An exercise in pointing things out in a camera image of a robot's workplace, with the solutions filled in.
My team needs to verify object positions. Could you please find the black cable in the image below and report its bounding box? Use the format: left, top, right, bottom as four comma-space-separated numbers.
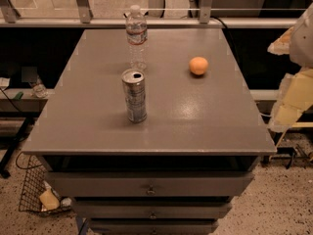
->
211, 16, 243, 67

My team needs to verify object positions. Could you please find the silver blue redbull can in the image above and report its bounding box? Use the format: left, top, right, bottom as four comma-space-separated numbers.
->
121, 69, 147, 123

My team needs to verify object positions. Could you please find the yellow sponge in basket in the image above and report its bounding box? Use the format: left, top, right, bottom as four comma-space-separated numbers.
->
39, 189, 60, 211

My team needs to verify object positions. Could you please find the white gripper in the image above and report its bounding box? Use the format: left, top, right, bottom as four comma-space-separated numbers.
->
267, 4, 313, 132

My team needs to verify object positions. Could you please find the metal railing frame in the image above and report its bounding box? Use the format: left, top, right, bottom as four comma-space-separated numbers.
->
0, 0, 312, 28

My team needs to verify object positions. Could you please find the orange fruit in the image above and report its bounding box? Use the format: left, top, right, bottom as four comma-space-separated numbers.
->
189, 57, 208, 75

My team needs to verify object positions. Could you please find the grey drawer cabinet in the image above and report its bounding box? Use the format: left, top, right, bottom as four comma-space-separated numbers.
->
23, 28, 275, 235

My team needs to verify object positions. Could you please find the small water bottle on shelf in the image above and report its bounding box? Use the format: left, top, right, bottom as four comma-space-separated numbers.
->
29, 77, 48, 98

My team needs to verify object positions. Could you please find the clear plastic water bottle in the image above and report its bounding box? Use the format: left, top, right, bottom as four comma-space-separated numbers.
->
125, 5, 148, 71

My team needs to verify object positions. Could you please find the wire mesh basket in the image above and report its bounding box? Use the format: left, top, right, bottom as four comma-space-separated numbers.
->
19, 156, 71, 216

